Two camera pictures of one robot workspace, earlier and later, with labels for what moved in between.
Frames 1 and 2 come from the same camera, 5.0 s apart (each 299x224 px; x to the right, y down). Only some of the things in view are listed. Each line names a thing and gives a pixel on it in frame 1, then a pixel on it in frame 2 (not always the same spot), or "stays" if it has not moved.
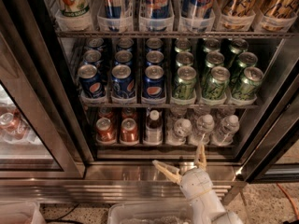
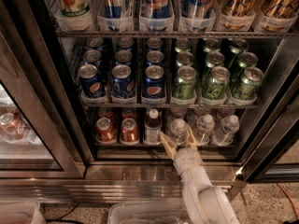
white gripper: (196, 183) to (186, 160)
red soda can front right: (129, 133) stays
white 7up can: (74, 7) stays
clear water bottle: (179, 134) stays
